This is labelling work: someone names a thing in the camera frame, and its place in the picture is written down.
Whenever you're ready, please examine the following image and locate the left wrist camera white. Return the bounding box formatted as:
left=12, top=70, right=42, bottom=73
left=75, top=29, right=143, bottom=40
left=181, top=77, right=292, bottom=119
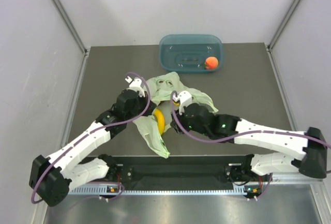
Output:
left=125, top=76, right=145, bottom=97

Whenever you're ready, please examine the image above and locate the teal plastic container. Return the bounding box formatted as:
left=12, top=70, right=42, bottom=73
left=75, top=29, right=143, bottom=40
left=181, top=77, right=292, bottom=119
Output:
left=158, top=34, right=224, bottom=73

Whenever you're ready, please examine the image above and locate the left aluminium frame post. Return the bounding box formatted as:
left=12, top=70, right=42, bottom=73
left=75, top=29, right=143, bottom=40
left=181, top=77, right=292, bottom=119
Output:
left=51, top=0, right=87, bottom=54

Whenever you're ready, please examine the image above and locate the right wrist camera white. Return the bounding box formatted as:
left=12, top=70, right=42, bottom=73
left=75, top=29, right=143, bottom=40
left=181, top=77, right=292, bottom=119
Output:
left=172, top=90, right=192, bottom=115

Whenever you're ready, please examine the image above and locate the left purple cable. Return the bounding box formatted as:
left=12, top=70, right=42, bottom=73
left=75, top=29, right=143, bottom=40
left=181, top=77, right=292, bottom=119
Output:
left=31, top=72, right=152, bottom=204

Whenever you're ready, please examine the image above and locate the right aluminium frame post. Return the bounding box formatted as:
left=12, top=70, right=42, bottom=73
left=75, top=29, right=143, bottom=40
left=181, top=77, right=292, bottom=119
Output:
left=266, top=0, right=302, bottom=53

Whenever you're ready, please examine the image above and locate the aluminium frame post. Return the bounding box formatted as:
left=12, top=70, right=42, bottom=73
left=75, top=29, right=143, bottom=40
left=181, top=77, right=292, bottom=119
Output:
left=266, top=0, right=302, bottom=53
left=51, top=0, right=87, bottom=54

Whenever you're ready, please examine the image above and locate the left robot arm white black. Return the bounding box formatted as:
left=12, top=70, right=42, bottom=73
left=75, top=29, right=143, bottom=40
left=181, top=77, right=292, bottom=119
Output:
left=28, top=87, right=156, bottom=207

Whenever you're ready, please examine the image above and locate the light green plastic bag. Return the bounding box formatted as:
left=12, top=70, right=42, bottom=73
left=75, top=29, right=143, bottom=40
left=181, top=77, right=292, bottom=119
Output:
left=133, top=72, right=218, bottom=158

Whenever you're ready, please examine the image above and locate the orange peach fruit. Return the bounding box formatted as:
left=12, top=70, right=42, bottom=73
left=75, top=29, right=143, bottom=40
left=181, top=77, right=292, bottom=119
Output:
left=204, top=56, right=219, bottom=70

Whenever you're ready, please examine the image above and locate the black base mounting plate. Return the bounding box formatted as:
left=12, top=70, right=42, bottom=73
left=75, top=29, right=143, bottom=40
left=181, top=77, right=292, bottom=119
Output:
left=96, top=156, right=268, bottom=191

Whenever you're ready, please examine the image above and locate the aluminium rail profile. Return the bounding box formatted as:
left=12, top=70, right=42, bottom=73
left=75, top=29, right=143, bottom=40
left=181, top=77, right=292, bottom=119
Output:
left=271, top=172, right=323, bottom=185

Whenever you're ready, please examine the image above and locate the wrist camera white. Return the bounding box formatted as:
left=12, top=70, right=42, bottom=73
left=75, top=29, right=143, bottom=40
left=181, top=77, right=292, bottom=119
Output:
left=125, top=76, right=145, bottom=97
left=172, top=90, right=192, bottom=115

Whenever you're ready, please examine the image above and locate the yellow banana fruit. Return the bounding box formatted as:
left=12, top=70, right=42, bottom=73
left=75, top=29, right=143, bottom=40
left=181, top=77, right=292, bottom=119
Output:
left=153, top=109, right=166, bottom=135

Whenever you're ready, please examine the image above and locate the grey slotted cable duct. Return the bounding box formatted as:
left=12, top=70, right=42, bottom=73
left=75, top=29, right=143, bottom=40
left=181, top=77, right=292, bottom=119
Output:
left=68, top=184, right=259, bottom=196

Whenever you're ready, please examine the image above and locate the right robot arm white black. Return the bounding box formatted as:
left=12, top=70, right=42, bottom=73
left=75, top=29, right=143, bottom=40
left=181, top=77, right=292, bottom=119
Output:
left=171, top=103, right=330, bottom=181

